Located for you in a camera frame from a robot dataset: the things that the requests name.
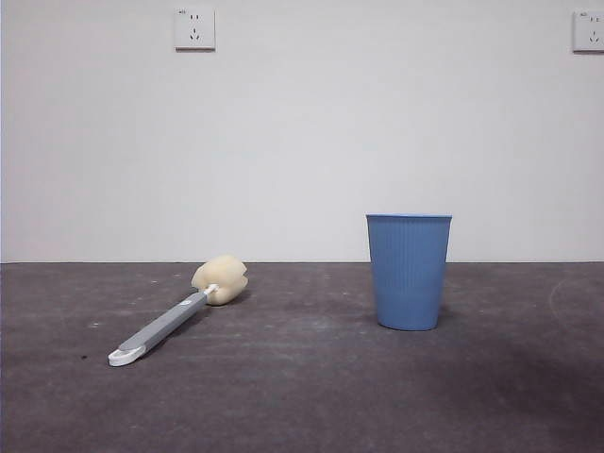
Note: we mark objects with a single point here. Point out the white wall socket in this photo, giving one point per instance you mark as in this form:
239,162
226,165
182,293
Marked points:
589,31
195,29

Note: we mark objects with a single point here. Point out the grey cup brush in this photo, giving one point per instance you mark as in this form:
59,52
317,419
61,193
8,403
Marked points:
160,325

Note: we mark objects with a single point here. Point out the blue ribbed plastic cup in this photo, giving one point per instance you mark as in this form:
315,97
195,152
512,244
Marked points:
409,276

